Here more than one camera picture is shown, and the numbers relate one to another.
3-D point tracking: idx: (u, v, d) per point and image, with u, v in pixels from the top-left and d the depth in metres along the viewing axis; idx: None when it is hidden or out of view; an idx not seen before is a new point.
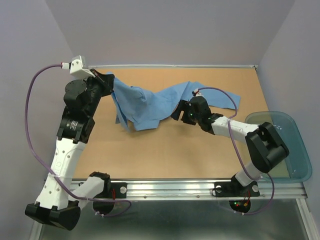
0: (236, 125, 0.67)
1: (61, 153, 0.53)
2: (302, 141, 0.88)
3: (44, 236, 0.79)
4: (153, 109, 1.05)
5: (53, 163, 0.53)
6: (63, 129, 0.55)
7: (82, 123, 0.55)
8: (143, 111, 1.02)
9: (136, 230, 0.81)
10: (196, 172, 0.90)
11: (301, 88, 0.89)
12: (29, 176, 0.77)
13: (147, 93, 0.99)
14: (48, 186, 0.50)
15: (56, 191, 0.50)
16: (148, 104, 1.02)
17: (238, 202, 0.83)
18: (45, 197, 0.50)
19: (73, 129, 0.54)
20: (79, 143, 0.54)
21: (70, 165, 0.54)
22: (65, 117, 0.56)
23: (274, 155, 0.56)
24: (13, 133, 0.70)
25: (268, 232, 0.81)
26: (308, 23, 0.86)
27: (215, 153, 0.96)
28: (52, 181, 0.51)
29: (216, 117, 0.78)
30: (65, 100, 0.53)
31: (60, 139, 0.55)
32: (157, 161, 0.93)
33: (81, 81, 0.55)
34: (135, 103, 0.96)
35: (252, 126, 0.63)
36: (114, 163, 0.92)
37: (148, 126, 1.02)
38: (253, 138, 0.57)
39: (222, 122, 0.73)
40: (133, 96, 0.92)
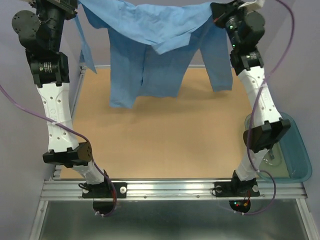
0: (264, 101, 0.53)
1: (49, 100, 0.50)
2: (301, 141, 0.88)
3: (44, 236, 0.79)
4: (176, 18, 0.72)
5: (47, 112, 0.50)
6: (39, 75, 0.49)
7: (55, 62, 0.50)
8: (158, 26, 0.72)
9: (135, 229, 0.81)
10: (199, 173, 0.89)
11: (301, 88, 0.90)
12: (28, 177, 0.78)
13: (148, 6, 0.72)
14: (54, 133, 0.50)
15: (64, 135, 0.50)
16: (158, 15, 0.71)
17: (238, 202, 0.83)
18: (56, 143, 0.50)
19: (50, 71, 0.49)
20: (63, 84, 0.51)
21: (65, 110, 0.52)
22: (32, 62, 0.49)
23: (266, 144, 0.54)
24: (15, 133, 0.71)
25: (268, 232, 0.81)
26: (306, 23, 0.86)
27: (217, 152, 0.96)
28: (55, 128, 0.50)
29: (256, 57, 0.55)
30: (23, 43, 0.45)
31: (41, 87, 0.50)
32: (157, 161, 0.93)
33: (30, 15, 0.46)
34: (133, 20, 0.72)
35: (274, 115, 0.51)
36: (114, 162, 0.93)
37: (177, 43, 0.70)
38: (265, 130, 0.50)
39: (254, 79, 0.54)
40: (119, 13, 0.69)
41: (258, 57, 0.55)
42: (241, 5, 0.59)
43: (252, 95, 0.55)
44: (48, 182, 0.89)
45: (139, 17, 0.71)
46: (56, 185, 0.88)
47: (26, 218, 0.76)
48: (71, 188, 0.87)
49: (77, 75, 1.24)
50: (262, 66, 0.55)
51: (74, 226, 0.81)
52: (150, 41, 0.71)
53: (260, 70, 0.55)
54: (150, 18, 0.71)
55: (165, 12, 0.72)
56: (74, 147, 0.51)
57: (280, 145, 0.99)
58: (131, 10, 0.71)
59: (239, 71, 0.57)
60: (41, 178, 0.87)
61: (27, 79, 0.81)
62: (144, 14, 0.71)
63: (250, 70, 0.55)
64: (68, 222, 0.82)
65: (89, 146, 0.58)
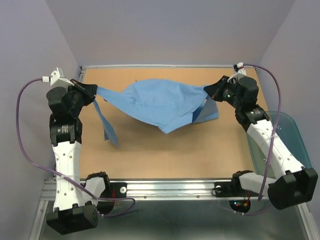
0: (278, 150, 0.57)
1: (62, 157, 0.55)
2: (302, 143, 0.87)
3: (44, 236, 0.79)
4: (177, 105, 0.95)
5: (58, 167, 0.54)
6: (56, 135, 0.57)
7: (71, 124, 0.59)
8: (162, 112, 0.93)
9: (136, 229, 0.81)
10: (204, 173, 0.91)
11: (301, 88, 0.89)
12: (27, 177, 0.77)
13: (152, 100, 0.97)
14: (61, 190, 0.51)
15: (71, 190, 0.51)
16: (160, 105, 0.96)
17: (238, 202, 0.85)
18: (62, 201, 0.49)
19: (66, 131, 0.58)
20: (76, 141, 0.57)
21: (74, 165, 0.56)
22: (53, 126, 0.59)
23: (296, 199, 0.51)
24: (14, 134, 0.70)
25: (268, 232, 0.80)
26: (308, 23, 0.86)
27: (219, 153, 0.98)
28: (63, 183, 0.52)
29: (260, 113, 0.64)
30: (51, 106, 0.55)
31: (56, 145, 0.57)
32: (158, 162, 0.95)
33: (59, 88, 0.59)
34: (141, 108, 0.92)
35: (294, 164, 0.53)
36: (116, 162, 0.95)
37: (181, 122, 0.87)
38: (289, 181, 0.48)
39: (263, 132, 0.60)
40: (129, 104, 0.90)
41: (262, 112, 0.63)
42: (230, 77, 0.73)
43: (265, 147, 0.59)
44: (48, 182, 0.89)
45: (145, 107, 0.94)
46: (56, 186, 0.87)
47: (26, 218, 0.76)
48: None
49: (78, 75, 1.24)
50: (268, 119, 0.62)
51: None
52: (158, 123, 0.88)
53: (266, 123, 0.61)
54: (155, 107, 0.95)
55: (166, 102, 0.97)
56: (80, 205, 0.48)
57: None
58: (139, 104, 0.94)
59: (248, 127, 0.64)
60: (41, 178, 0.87)
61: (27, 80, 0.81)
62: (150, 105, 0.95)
63: (257, 123, 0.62)
64: None
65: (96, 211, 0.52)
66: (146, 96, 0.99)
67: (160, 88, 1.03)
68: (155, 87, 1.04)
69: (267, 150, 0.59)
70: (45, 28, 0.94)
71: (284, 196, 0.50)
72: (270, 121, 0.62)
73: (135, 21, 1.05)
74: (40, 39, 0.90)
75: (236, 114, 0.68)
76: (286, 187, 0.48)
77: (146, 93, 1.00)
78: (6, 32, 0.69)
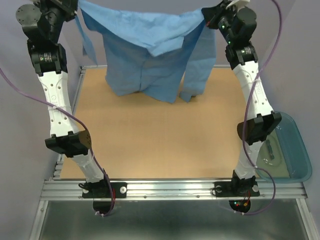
0: (258, 94, 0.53)
1: (49, 88, 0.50)
2: (302, 141, 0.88)
3: (44, 236, 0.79)
4: (170, 21, 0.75)
5: (47, 99, 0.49)
6: (40, 64, 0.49)
7: (55, 52, 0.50)
8: (153, 31, 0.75)
9: (136, 229, 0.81)
10: (205, 173, 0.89)
11: (301, 87, 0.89)
12: (27, 176, 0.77)
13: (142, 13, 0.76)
14: (55, 118, 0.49)
15: (65, 119, 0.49)
16: (152, 21, 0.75)
17: (238, 202, 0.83)
18: (57, 128, 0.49)
19: (50, 60, 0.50)
20: (62, 72, 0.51)
21: (65, 97, 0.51)
22: (33, 54, 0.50)
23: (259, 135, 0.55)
24: (14, 134, 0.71)
25: (268, 232, 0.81)
26: (308, 23, 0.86)
27: (219, 152, 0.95)
28: (56, 113, 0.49)
29: (251, 52, 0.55)
30: (25, 33, 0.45)
31: (42, 75, 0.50)
32: (158, 162, 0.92)
33: (31, 7, 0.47)
34: (129, 26, 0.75)
35: (266, 109, 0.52)
36: (114, 160, 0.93)
37: (170, 46, 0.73)
38: (257, 122, 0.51)
39: (248, 73, 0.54)
40: (116, 19, 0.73)
41: (252, 51, 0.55)
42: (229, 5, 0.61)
43: (246, 89, 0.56)
44: (48, 182, 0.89)
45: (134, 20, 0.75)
46: (56, 185, 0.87)
47: (26, 218, 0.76)
48: (71, 188, 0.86)
49: (78, 75, 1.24)
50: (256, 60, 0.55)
51: (75, 226, 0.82)
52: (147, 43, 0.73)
53: (254, 64, 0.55)
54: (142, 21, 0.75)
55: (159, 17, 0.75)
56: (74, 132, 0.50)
57: (280, 144, 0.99)
58: (126, 17, 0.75)
59: (234, 66, 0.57)
60: (41, 178, 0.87)
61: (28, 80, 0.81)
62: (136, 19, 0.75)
63: (245, 64, 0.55)
64: (68, 222, 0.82)
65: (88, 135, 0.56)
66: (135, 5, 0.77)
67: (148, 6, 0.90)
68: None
69: (247, 94, 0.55)
70: None
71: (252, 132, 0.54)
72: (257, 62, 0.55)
73: None
74: None
75: (226, 50, 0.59)
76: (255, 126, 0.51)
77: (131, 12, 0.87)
78: (6, 33, 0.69)
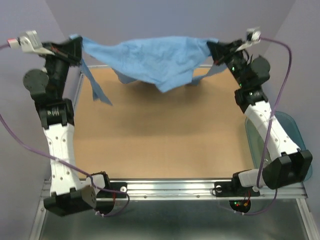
0: (276, 131, 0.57)
1: (55, 140, 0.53)
2: (301, 141, 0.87)
3: (44, 236, 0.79)
4: (179, 56, 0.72)
5: (51, 152, 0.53)
6: (47, 118, 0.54)
7: (61, 106, 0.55)
8: (163, 65, 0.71)
9: (136, 229, 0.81)
10: (204, 173, 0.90)
11: (301, 87, 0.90)
12: (27, 175, 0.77)
13: (152, 45, 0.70)
14: (57, 174, 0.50)
15: (67, 174, 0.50)
16: (161, 56, 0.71)
17: (238, 202, 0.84)
18: (59, 185, 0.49)
19: (57, 114, 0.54)
20: (68, 124, 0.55)
21: (69, 148, 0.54)
22: (40, 109, 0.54)
23: (289, 180, 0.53)
24: (14, 133, 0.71)
25: (268, 232, 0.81)
26: (308, 25, 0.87)
27: (219, 154, 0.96)
28: (58, 167, 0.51)
29: (259, 95, 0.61)
30: (34, 98, 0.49)
31: (48, 128, 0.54)
32: (158, 164, 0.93)
33: (37, 71, 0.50)
34: (137, 61, 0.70)
35: (289, 146, 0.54)
36: (114, 162, 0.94)
37: (182, 81, 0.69)
38: (284, 162, 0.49)
39: (262, 113, 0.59)
40: (123, 56, 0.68)
41: (261, 94, 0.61)
42: (238, 49, 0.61)
43: (262, 128, 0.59)
44: (48, 181, 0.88)
45: (143, 55, 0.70)
46: None
47: (26, 217, 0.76)
48: None
49: (78, 75, 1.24)
50: (266, 100, 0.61)
51: (75, 226, 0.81)
52: (155, 78, 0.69)
53: (264, 105, 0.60)
54: (152, 54, 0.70)
55: (168, 51, 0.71)
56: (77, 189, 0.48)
57: None
58: (135, 52, 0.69)
59: (245, 109, 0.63)
60: (41, 177, 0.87)
61: None
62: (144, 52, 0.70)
63: (255, 105, 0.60)
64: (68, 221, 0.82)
65: (93, 191, 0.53)
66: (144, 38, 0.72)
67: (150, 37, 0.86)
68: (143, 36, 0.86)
69: (264, 132, 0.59)
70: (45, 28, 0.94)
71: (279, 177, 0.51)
72: (268, 102, 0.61)
73: None
74: None
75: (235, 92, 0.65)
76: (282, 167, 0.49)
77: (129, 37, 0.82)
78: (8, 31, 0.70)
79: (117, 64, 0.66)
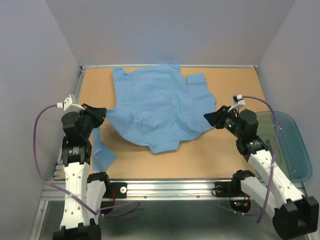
0: (279, 179, 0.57)
1: (71, 177, 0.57)
2: (301, 141, 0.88)
3: (44, 236, 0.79)
4: (169, 128, 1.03)
5: (67, 186, 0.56)
6: (67, 156, 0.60)
7: (82, 146, 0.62)
8: (155, 133, 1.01)
9: (136, 229, 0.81)
10: (205, 172, 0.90)
11: (302, 87, 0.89)
12: (27, 175, 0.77)
13: (150, 119, 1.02)
14: (69, 208, 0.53)
15: (78, 209, 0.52)
16: (156, 126, 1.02)
17: (238, 202, 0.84)
18: (68, 218, 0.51)
19: (77, 153, 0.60)
20: (85, 163, 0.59)
21: (83, 184, 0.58)
22: (65, 147, 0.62)
23: (300, 228, 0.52)
24: (14, 133, 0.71)
25: (268, 232, 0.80)
26: (308, 25, 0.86)
27: (219, 152, 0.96)
28: (71, 201, 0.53)
29: (260, 144, 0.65)
30: (64, 130, 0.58)
31: (67, 166, 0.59)
32: (157, 162, 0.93)
33: (72, 112, 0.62)
34: (136, 129, 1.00)
35: (294, 193, 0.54)
36: (114, 162, 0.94)
37: (168, 148, 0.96)
38: (290, 209, 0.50)
39: (264, 160, 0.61)
40: (127, 124, 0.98)
41: (261, 143, 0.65)
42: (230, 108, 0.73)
43: (265, 175, 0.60)
44: (48, 182, 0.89)
45: (142, 127, 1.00)
46: (56, 185, 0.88)
47: (26, 217, 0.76)
48: None
49: (78, 75, 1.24)
50: (267, 149, 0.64)
51: None
52: (149, 143, 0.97)
53: (265, 153, 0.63)
54: (149, 125, 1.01)
55: (161, 123, 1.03)
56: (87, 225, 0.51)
57: (280, 143, 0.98)
58: (137, 123, 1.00)
59: (248, 158, 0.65)
60: (41, 178, 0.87)
61: (29, 80, 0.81)
62: (144, 125, 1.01)
63: (257, 153, 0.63)
64: None
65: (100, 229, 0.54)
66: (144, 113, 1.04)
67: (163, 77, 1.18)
68: (155, 85, 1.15)
69: (267, 179, 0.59)
70: (45, 28, 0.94)
71: (288, 226, 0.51)
72: (268, 151, 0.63)
73: (136, 22, 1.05)
74: (41, 38, 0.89)
75: (237, 144, 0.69)
76: (288, 216, 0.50)
77: (144, 88, 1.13)
78: (6, 32, 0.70)
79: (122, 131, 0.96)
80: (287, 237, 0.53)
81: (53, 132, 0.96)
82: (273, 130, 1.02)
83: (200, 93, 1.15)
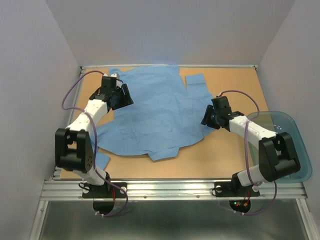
0: (254, 128, 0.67)
1: (92, 106, 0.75)
2: (301, 141, 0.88)
3: (44, 236, 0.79)
4: (166, 134, 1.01)
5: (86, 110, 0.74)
6: (94, 96, 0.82)
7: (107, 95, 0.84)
8: (153, 139, 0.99)
9: (136, 229, 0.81)
10: (205, 172, 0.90)
11: (301, 88, 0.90)
12: (27, 176, 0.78)
13: (144, 129, 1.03)
14: (79, 119, 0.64)
15: (85, 122, 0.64)
16: (151, 134, 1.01)
17: (238, 202, 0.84)
18: (75, 125, 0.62)
19: (102, 96, 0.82)
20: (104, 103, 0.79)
21: (96, 114, 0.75)
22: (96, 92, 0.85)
23: (281, 163, 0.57)
24: (14, 132, 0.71)
25: (268, 232, 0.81)
26: (308, 25, 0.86)
27: (220, 152, 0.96)
28: (82, 116, 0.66)
29: (236, 114, 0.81)
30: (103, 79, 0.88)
31: (91, 100, 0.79)
32: (158, 161, 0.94)
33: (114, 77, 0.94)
34: (132, 139, 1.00)
35: (268, 132, 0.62)
36: (114, 163, 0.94)
37: (167, 154, 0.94)
38: (267, 143, 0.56)
39: (241, 121, 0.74)
40: (121, 138, 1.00)
41: (237, 113, 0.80)
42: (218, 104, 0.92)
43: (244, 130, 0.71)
44: (48, 182, 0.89)
45: (139, 136, 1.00)
46: (56, 185, 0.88)
47: (26, 217, 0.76)
48: (71, 188, 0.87)
49: (78, 75, 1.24)
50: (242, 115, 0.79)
51: (75, 226, 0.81)
52: (149, 150, 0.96)
53: (241, 118, 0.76)
54: (146, 135, 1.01)
55: (158, 130, 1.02)
56: (82, 131, 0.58)
57: None
58: (131, 136, 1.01)
59: (230, 125, 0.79)
60: (41, 178, 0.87)
61: (30, 79, 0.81)
62: (140, 134, 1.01)
63: (235, 118, 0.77)
64: (68, 221, 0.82)
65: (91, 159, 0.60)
66: (139, 123, 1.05)
67: (160, 84, 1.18)
68: (151, 92, 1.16)
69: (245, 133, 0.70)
70: (45, 28, 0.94)
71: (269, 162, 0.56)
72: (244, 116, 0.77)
73: (136, 22, 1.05)
74: (41, 38, 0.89)
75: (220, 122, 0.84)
76: (266, 148, 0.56)
77: (141, 97, 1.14)
78: (6, 33, 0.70)
79: (116, 145, 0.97)
80: (272, 177, 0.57)
81: (53, 132, 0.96)
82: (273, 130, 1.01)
83: (201, 93, 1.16)
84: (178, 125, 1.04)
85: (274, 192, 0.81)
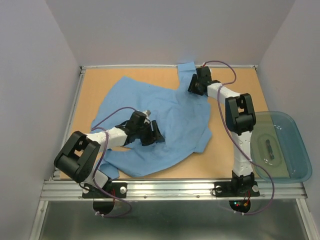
0: (225, 90, 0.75)
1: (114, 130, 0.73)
2: (301, 141, 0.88)
3: (44, 236, 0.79)
4: (194, 126, 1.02)
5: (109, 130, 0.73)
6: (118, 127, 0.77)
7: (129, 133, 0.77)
8: (186, 137, 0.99)
9: (136, 229, 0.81)
10: (206, 172, 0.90)
11: (301, 88, 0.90)
12: (27, 175, 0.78)
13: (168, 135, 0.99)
14: (98, 134, 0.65)
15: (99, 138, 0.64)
16: (179, 136, 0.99)
17: (238, 202, 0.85)
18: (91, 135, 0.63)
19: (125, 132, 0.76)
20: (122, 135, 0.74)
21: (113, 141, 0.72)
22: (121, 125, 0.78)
23: (241, 117, 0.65)
24: (14, 132, 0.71)
25: (268, 232, 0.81)
26: (308, 25, 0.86)
27: (220, 151, 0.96)
28: (101, 134, 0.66)
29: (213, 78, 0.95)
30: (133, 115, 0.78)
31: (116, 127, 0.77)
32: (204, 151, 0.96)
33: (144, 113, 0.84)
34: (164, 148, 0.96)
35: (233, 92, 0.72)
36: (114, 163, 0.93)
37: (206, 140, 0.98)
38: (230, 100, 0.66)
39: (215, 86, 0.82)
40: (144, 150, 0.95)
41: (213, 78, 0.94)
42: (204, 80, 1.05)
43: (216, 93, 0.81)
44: (48, 182, 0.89)
45: (169, 143, 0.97)
46: (57, 186, 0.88)
47: (26, 217, 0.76)
48: (71, 188, 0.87)
49: (78, 75, 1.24)
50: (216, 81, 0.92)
51: (74, 226, 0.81)
52: (192, 148, 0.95)
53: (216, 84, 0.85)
54: (176, 140, 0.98)
55: (184, 131, 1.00)
56: (95, 142, 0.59)
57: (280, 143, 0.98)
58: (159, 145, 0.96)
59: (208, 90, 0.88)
60: (41, 178, 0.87)
61: (29, 79, 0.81)
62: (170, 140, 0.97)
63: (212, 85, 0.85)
64: (68, 222, 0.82)
65: (89, 170, 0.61)
66: None
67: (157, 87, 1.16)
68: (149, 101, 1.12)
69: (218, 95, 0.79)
70: (45, 29, 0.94)
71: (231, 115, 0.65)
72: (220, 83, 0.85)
73: (135, 23, 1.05)
74: (41, 39, 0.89)
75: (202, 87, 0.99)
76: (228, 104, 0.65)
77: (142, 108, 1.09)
78: (6, 32, 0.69)
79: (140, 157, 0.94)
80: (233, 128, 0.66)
81: (53, 132, 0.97)
82: (273, 131, 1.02)
83: None
84: (191, 123, 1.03)
85: (272, 190, 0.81)
